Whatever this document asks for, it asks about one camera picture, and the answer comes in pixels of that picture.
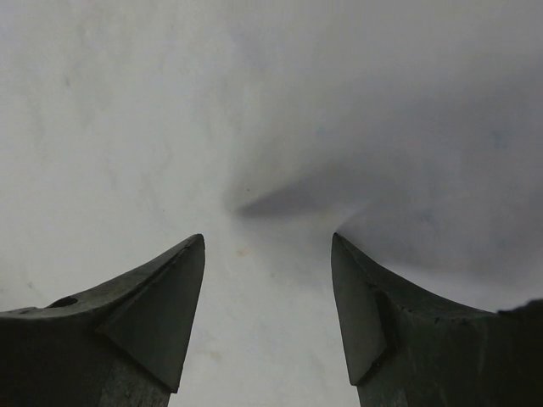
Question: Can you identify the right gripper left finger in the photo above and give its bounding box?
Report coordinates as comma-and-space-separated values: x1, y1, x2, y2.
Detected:
1, 234, 205, 406

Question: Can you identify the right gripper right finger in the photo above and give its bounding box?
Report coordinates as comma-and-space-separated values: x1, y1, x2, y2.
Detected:
331, 234, 542, 406

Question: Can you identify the cream white t-shirt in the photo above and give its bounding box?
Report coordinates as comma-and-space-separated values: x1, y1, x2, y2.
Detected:
1, 1, 542, 406

